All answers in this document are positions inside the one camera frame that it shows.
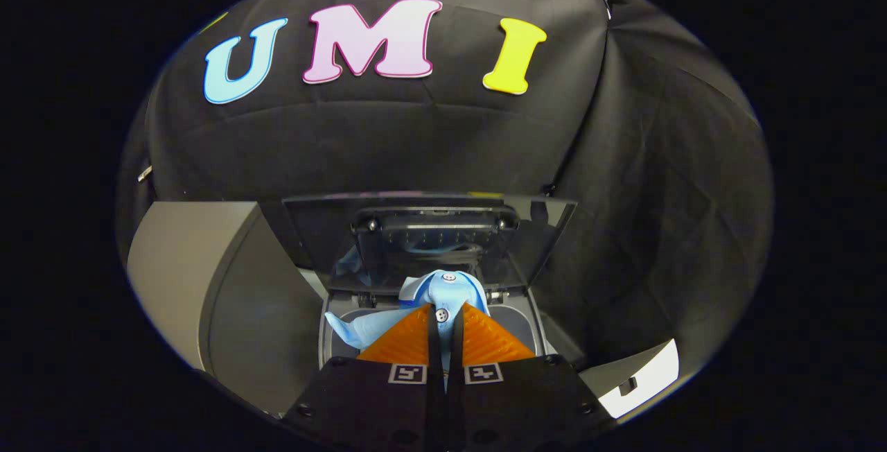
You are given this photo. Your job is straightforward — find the grey washing machine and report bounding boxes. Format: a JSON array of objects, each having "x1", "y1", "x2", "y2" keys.
[{"x1": 317, "y1": 284, "x2": 568, "y2": 373}]

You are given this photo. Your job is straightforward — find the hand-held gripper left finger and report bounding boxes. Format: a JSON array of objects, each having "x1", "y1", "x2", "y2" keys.
[{"x1": 281, "y1": 303, "x2": 444, "y2": 452}]

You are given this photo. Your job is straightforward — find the dark washing machine lid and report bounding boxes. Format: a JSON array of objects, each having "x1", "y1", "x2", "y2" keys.
[{"x1": 283, "y1": 192, "x2": 578, "y2": 293}]

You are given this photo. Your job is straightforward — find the light blue polo shirt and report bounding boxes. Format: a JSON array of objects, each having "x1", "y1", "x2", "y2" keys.
[{"x1": 324, "y1": 270, "x2": 491, "y2": 390}]

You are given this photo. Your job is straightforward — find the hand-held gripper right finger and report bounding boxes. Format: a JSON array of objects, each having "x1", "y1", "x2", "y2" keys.
[{"x1": 447, "y1": 302, "x2": 617, "y2": 452}]

